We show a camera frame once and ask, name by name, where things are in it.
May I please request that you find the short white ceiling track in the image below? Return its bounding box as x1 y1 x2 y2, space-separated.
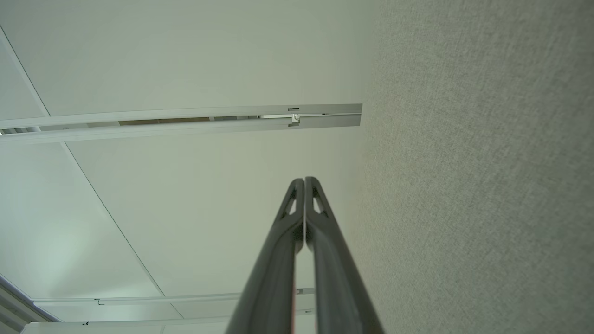
32 288 316 307

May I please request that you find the grey ceiling edge beam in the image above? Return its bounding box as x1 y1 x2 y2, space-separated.
0 274 61 334

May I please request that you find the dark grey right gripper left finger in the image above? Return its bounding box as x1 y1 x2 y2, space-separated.
226 178 305 334

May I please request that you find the long white ceiling track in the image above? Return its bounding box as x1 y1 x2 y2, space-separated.
0 103 363 145

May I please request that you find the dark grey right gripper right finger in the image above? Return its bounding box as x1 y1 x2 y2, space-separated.
305 176 385 334

